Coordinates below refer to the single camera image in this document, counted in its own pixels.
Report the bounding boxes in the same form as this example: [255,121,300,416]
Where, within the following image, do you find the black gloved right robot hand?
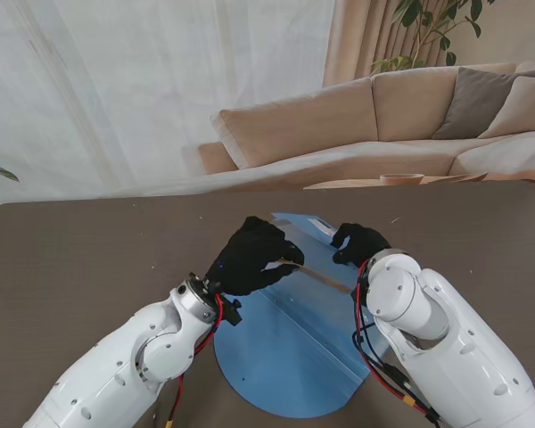
[330,223,392,266]

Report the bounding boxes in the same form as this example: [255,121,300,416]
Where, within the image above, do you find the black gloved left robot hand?
[204,216,305,297]

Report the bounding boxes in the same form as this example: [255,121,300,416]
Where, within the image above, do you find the brown paper envelope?
[276,258,353,294]

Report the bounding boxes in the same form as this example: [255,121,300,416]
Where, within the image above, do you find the blue expanding file folder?
[212,211,387,419]

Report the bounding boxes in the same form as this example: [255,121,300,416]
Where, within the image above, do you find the light wooden coffee table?
[302,172,490,191]

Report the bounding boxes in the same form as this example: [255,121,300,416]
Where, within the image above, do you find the beige fabric sofa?
[199,62,535,188]

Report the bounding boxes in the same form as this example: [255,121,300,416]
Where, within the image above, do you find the grey sofa cushion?
[431,66,535,142]

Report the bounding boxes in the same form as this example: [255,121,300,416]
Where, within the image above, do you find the beige pleated curtain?
[323,0,429,88]

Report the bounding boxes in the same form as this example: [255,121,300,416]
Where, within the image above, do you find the white sheer curtain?
[0,0,335,206]

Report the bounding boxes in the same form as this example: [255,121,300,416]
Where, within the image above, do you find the beige sofa cushion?
[477,75,535,139]

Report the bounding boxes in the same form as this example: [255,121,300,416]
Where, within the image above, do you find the green leafy houseplant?
[368,0,496,75]

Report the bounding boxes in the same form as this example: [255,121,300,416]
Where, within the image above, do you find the dark green plant leaves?
[0,113,20,183]

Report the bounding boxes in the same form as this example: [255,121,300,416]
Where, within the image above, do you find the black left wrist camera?
[222,299,243,327]

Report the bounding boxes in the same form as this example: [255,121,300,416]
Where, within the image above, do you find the red left arm cable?
[164,292,226,428]

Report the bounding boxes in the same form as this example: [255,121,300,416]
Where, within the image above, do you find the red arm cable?
[355,260,433,418]
[164,292,226,428]

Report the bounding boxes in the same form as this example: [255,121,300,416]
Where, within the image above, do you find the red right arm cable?
[355,260,433,418]

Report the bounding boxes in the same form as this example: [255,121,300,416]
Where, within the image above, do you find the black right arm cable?
[351,276,440,423]

